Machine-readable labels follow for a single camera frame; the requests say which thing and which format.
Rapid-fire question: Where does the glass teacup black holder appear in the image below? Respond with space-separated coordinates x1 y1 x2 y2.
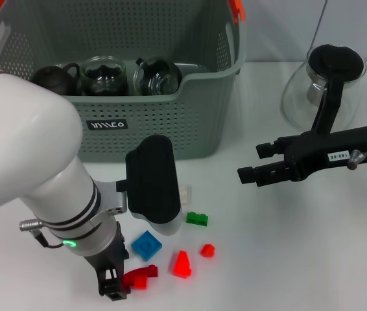
132 56 184 97
79 56 128 97

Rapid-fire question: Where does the glass teapot black handle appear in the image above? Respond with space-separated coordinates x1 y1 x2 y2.
279 43 367 134

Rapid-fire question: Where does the grey perforated storage bin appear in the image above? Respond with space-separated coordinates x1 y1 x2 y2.
0 0 246 163

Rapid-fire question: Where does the left wrist plug cable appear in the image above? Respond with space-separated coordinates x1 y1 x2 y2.
19 219 66 249

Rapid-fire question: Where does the dark clay teapot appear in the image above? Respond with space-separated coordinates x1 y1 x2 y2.
30 62 81 97

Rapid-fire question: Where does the thin grey background cable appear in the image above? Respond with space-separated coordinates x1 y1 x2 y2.
312 0 329 49

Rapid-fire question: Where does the small red toy brick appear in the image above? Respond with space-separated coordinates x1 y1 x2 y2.
200 243 217 259

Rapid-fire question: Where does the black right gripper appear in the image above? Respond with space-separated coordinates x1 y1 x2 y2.
237 124 367 188

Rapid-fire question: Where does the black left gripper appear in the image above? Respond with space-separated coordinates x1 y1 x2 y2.
82 223 132 302

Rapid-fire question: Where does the blue toy tile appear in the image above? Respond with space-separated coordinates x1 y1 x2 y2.
130 230 163 262

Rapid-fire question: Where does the dark red arch brick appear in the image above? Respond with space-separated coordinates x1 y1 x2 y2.
122 264 160 288

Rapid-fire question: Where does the red-orange slope brick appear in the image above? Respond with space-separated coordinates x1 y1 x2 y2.
172 249 193 279

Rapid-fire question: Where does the white toy plate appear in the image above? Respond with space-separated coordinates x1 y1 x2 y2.
179 185 193 205

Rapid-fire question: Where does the green toy brick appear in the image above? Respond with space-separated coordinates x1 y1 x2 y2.
185 211 210 227

